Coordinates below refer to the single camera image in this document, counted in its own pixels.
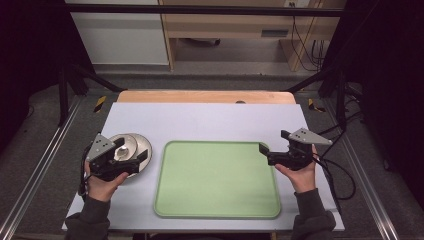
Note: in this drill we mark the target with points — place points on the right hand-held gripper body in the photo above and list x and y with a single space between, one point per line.
296 156

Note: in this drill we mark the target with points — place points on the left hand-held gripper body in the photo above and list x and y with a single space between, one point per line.
100 148

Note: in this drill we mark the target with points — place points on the large silver metal plate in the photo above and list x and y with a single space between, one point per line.
145 146

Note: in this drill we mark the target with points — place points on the small silver metal plate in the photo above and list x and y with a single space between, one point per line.
129 147

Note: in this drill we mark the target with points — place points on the person's right hand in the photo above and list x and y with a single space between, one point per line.
301 180

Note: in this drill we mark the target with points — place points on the person's left hand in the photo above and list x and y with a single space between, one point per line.
101 190

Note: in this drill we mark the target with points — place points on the yellow and black tape marker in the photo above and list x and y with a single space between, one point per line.
100 104
313 105

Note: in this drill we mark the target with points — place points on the green tray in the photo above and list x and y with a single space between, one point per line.
216 180

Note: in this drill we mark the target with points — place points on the black metal stand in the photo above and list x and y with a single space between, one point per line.
340 100
63 96

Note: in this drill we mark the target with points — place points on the wooden table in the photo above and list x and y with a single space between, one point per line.
200 96

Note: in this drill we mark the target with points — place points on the white cabinet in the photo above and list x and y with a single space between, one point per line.
120 40

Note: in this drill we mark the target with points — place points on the black curtain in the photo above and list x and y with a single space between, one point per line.
30 50
390 66

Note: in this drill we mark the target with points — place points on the wooden desk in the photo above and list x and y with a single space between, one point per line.
226 26

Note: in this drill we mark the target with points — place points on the aluminium rail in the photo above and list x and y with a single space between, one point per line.
40 163
363 173

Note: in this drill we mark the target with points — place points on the black horizontal frame bar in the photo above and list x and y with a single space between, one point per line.
200 10

